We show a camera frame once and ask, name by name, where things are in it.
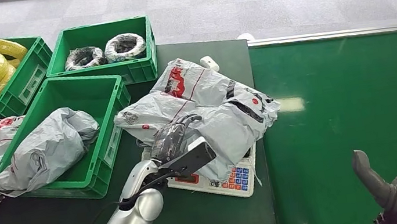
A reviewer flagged black coil in clear wrap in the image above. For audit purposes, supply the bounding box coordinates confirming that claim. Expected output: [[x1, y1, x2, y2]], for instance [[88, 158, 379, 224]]
[[62, 44, 107, 72]]

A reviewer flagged grey courier bag red print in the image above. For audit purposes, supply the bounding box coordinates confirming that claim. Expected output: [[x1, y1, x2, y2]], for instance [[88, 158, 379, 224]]
[[106, 44, 291, 196]]

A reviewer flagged crumpled plain grey courier bag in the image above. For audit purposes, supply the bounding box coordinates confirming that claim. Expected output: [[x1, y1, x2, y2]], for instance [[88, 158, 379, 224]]
[[0, 102, 109, 200]]

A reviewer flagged green crate with grey bag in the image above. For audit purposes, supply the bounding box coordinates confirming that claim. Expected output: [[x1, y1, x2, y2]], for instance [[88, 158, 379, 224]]
[[0, 67, 145, 214]]

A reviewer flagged green crate with yellow coils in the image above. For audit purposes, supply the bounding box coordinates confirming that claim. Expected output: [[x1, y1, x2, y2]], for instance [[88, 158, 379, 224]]
[[0, 32, 62, 120]]

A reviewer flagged small white plastic device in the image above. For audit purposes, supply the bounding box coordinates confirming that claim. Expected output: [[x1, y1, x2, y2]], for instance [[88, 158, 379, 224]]
[[198, 53, 221, 75]]

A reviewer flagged green conveyor belt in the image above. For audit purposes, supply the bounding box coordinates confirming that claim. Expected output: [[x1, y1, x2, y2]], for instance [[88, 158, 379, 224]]
[[248, 26, 397, 224]]

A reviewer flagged white-wrapped black coil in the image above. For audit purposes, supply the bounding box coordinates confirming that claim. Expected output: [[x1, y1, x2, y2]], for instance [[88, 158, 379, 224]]
[[102, 30, 149, 64]]

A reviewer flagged silver conveyor side rail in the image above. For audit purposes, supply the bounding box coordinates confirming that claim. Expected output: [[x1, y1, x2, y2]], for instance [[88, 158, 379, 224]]
[[247, 20, 397, 55]]

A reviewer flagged green crate with wrapped coils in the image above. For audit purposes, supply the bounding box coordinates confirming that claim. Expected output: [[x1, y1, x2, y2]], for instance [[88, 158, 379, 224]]
[[40, 15, 161, 96]]

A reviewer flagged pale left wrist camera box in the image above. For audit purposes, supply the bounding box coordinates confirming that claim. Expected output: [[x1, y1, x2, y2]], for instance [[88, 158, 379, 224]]
[[156, 135, 220, 182]]

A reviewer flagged electronic scale with steel tray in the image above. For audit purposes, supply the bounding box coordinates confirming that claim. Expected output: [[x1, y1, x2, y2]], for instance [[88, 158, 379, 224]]
[[138, 130, 264, 212]]

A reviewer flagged small white round object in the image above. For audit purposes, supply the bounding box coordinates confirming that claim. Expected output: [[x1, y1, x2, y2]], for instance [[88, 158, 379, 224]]
[[236, 31, 256, 43]]

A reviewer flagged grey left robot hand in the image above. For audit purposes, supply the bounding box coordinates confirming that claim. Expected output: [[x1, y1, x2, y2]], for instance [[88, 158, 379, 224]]
[[145, 112, 209, 166]]

